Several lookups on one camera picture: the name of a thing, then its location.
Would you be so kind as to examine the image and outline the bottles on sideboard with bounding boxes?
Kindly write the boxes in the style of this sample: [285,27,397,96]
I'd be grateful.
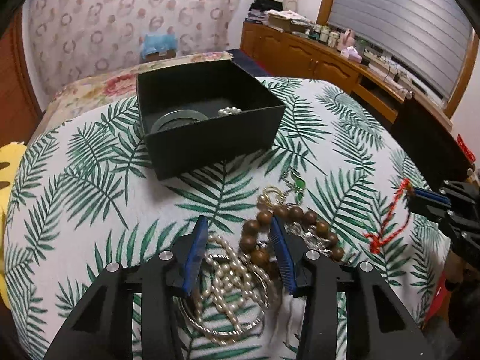
[305,24,339,48]

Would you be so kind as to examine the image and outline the silver metal bangle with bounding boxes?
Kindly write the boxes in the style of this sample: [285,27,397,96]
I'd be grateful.
[178,253,278,345]

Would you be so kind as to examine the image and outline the palm leaf print cloth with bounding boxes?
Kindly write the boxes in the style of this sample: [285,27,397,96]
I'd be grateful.
[5,78,450,359]

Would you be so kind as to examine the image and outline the brown wooden bead bracelet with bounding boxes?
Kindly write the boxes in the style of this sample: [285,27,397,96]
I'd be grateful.
[238,205,345,275]

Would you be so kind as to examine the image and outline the green gem pendant necklace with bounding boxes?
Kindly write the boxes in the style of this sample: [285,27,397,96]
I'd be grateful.
[258,167,308,205]

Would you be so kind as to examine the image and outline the brown louvered wardrobe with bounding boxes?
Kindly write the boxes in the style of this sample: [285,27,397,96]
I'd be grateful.
[0,10,42,146]

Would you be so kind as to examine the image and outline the grey window blind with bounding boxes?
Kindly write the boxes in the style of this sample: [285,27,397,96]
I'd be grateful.
[328,0,473,97]

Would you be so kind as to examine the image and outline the dark blue bed sheet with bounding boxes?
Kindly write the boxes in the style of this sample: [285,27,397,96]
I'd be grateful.
[229,49,271,77]

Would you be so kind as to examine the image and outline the yellow plush toy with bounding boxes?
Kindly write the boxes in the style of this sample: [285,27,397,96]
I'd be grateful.
[0,141,28,308]

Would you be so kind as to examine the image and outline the pink rabbit figure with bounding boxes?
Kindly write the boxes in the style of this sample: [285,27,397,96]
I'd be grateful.
[337,29,356,51]

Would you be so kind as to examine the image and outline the wooden sideboard cabinet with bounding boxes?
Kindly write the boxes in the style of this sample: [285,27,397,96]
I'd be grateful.
[239,20,455,132]

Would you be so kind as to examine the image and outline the circle pattern curtain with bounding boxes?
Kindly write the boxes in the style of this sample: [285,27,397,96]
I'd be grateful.
[27,0,240,97]

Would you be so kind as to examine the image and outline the cardboard box under toy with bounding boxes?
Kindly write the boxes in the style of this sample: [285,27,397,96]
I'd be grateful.
[143,49,176,63]

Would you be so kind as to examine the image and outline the stack of folded clothes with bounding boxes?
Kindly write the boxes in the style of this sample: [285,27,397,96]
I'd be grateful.
[245,0,283,24]

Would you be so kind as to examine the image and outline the black jewelry box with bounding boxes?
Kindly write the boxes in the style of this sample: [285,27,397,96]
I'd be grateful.
[137,60,286,180]

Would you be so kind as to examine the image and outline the white pearl necklace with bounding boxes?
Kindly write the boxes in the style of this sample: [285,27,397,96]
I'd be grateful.
[193,232,283,346]

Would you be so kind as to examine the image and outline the pink tissue pack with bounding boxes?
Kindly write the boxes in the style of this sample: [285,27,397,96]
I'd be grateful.
[340,46,362,63]

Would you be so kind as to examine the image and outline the blue plush toy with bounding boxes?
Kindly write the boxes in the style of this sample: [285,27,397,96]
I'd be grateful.
[141,33,177,59]

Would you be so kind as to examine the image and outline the floral bed blanket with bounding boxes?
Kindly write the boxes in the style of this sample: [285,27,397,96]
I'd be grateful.
[28,51,233,145]

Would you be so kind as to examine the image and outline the red cord bracelet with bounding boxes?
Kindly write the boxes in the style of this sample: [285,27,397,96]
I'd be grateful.
[363,177,416,255]

